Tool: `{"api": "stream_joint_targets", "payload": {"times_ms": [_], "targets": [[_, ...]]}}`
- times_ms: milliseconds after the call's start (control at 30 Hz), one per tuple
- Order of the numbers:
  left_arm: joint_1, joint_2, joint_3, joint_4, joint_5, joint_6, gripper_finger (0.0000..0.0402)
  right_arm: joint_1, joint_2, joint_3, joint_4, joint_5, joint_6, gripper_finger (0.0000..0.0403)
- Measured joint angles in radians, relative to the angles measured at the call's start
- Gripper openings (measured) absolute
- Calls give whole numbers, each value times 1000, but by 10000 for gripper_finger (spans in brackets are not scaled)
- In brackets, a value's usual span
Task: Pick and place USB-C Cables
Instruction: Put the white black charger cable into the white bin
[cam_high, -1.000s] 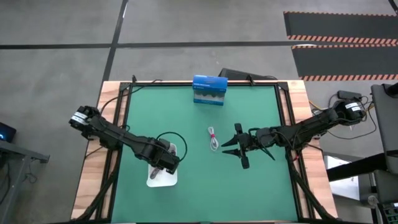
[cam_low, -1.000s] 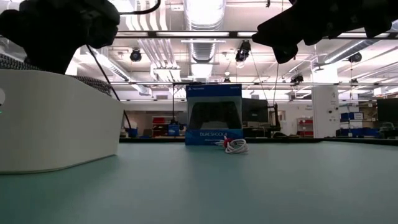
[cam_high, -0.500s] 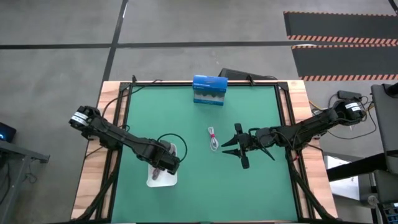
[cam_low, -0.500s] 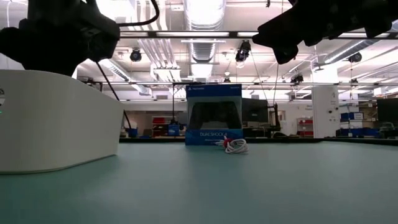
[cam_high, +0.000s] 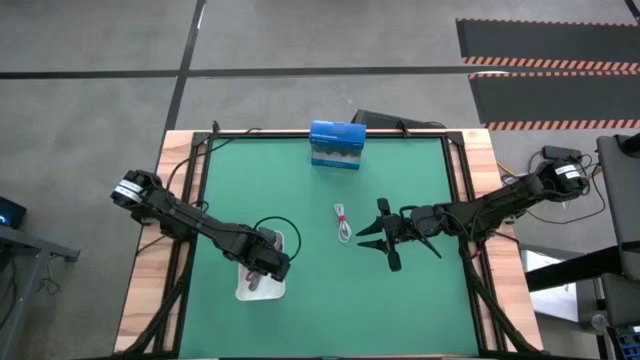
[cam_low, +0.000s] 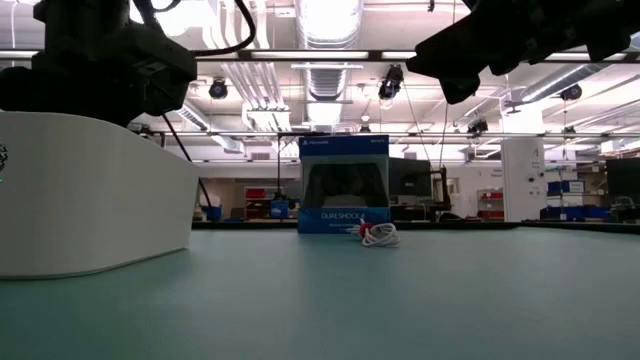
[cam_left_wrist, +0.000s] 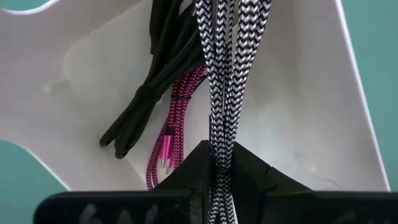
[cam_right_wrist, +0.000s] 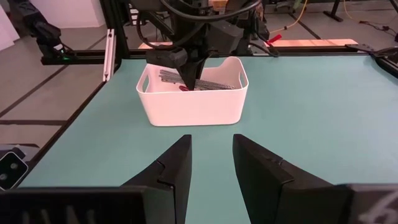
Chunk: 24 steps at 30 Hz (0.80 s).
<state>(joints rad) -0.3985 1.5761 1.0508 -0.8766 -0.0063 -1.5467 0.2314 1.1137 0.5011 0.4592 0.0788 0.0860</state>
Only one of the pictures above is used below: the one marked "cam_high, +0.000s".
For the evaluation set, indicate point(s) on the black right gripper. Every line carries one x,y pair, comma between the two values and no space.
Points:
395,230

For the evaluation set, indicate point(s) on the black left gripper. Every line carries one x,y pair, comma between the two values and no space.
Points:
265,257

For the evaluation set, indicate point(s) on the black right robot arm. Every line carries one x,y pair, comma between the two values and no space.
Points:
500,207

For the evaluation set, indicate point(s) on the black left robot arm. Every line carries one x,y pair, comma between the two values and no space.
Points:
190,220

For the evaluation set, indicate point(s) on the white plastic tray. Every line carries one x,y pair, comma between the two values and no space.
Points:
270,292

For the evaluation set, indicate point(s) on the blue PlayStation controller box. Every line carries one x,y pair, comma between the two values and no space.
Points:
337,145

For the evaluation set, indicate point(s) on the black monitor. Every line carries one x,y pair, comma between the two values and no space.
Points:
380,120

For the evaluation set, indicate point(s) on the white sheet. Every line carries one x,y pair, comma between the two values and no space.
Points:
550,300

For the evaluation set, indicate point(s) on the black beam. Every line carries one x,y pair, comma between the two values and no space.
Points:
570,270

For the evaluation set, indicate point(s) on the black power adapter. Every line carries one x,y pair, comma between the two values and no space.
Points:
560,151

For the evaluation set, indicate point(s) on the black mat orange striped edge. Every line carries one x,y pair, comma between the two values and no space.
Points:
550,40
555,97

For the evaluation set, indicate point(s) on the grey metal table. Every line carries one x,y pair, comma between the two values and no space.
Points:
30,245

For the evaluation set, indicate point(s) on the grey cart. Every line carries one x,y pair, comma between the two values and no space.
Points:
620,200

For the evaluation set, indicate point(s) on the black device blue light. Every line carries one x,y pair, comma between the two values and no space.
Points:
10,212

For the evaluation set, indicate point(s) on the black aluminium table frame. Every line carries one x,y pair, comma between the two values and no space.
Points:
452,165

